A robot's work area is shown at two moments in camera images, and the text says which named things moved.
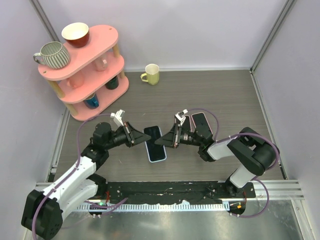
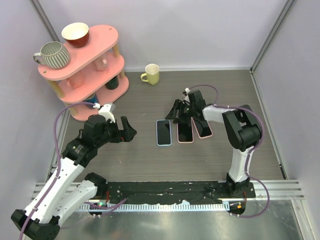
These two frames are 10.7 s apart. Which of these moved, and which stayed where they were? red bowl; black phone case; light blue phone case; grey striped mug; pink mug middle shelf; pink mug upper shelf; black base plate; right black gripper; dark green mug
Moved: light blue phone case; black phone case; right black gripper
Stayed: grey striped mug; dark green mug; pink mug middle shelf; pink mug upper shelf; black base plate; red bowl
